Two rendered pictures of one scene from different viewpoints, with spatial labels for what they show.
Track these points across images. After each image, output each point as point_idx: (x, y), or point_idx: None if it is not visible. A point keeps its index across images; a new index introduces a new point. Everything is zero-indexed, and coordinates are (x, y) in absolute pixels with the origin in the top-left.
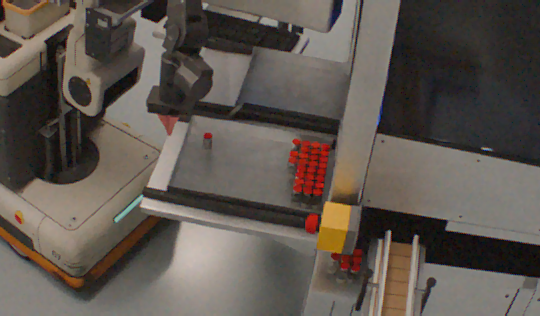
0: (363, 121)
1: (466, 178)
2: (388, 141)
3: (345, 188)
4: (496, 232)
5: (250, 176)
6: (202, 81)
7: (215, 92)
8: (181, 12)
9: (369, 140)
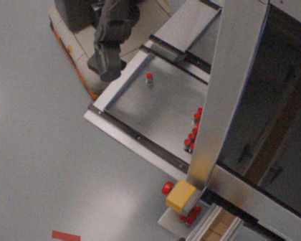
0: (206, 155)
1: (272, 212)
2: (223, 172)
3: (196, 176)
4: (287, 239)
5: (168, 114)
6: (110, 72)
7: (180, 34)
8: (106, 17)
9: (210, 165)
